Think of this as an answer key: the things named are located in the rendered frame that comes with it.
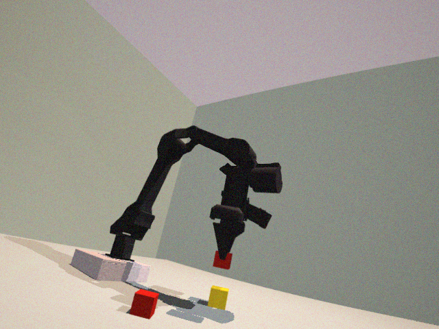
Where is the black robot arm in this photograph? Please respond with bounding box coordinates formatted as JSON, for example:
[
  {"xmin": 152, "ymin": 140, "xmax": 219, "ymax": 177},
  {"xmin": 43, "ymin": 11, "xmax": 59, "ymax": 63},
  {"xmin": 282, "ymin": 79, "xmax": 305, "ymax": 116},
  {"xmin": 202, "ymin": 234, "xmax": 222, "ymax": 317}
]
[{"xmin": 105, "ymin": 125, "xmax": 283, "ymax": 262}]

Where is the red cube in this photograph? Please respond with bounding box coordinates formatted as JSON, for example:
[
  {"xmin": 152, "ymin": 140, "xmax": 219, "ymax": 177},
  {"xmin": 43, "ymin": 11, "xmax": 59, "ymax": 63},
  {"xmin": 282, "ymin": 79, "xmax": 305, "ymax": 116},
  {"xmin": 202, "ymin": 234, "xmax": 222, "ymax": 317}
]
[
  {"xmin": 129, "ymin": 289, "xmax": 159, "ymax": 319},
  {"xmin": 213, "ymin": 251, "xmax": 233, "ymax": 270}
]

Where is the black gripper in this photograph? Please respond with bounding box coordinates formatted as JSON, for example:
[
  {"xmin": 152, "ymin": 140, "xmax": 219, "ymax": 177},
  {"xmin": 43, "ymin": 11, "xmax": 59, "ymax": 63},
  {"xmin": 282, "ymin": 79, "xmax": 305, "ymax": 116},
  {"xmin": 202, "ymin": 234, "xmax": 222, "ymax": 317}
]
[{"xmin": 210, "ymin": 187, "xmax": 248, "ymax": 260}]

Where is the yellow block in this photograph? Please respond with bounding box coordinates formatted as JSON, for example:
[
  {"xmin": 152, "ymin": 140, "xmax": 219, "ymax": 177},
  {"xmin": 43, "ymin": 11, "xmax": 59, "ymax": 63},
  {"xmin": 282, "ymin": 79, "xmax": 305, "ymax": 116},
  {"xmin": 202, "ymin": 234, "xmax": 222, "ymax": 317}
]
[{"xmin": 208, "ymin": 285, "xmax": 228, "ymax": 310}]

